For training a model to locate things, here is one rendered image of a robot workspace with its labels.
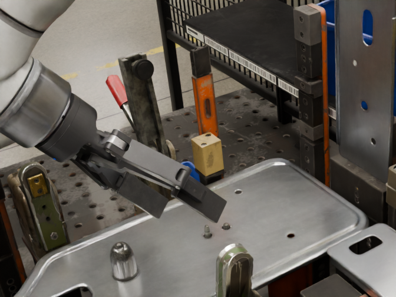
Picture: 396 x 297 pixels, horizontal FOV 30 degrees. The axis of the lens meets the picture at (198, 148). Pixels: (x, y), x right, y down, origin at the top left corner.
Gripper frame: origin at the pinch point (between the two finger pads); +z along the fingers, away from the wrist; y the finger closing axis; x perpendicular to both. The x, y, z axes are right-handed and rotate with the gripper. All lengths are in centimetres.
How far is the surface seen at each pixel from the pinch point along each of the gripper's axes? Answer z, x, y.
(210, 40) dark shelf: 14, -46, 47
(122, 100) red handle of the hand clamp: -6.4, -14.1, 20.2
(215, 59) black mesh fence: 38, -65, 90
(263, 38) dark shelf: 20, -49, 38
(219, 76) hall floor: 109, -129, 224
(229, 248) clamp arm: 0.0, 4.9, -13.5
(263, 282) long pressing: 12.4, 3.8, -4.9
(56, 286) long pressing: -5.1, 15.1, 11.9
